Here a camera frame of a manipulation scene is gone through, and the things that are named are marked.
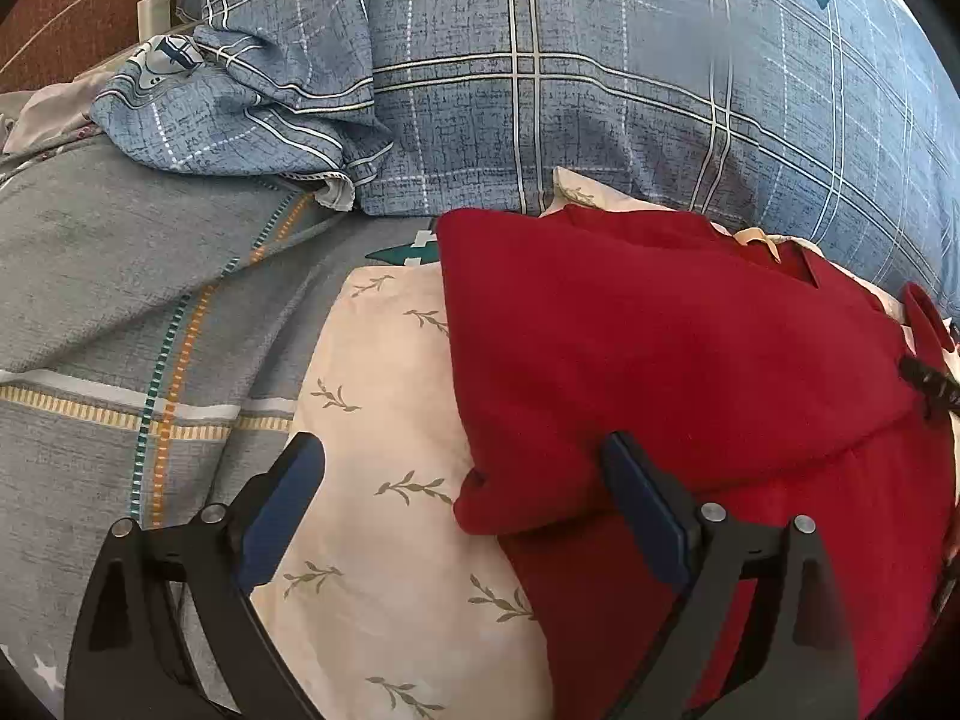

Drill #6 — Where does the red garment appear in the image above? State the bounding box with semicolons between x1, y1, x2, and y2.
435;204;960;720

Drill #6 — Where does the blue plaid duvet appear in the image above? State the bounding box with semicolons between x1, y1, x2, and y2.
90;0;960;316

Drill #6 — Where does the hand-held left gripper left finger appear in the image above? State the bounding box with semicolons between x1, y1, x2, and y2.
64;431;327;720

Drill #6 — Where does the grey striped bedsheet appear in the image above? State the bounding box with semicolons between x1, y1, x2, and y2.
0;131;443;720

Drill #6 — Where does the cream leaf-print cloth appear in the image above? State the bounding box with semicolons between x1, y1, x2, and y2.
247;165;912;720

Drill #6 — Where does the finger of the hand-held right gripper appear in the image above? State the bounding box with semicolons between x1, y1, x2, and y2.
898;356;960;415

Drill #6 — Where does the white charger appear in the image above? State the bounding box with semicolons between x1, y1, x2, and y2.
135;0;177;42

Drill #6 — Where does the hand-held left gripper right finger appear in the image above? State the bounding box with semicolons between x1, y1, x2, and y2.
600;431;863;720

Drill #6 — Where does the white charger cable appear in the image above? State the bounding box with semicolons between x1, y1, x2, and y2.
0;0;155;76

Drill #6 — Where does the grey crumpled cloth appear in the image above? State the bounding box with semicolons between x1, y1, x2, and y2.
0;52;151;158

